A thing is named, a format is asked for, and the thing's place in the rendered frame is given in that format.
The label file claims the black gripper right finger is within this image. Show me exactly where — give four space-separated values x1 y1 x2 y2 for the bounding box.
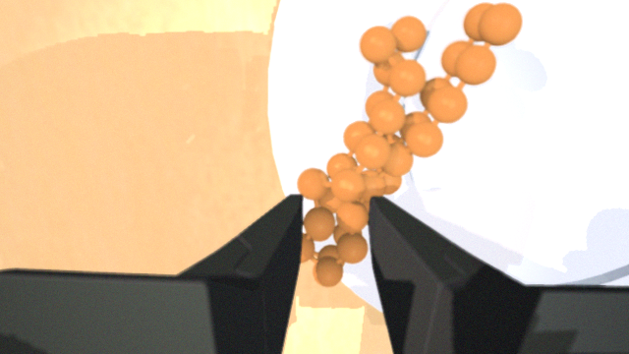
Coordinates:
368 196 629 354

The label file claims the white round board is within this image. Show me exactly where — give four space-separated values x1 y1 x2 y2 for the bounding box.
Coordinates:
268 0 629 286

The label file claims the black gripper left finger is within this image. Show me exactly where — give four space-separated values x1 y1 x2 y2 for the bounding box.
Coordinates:
0 194 304 354

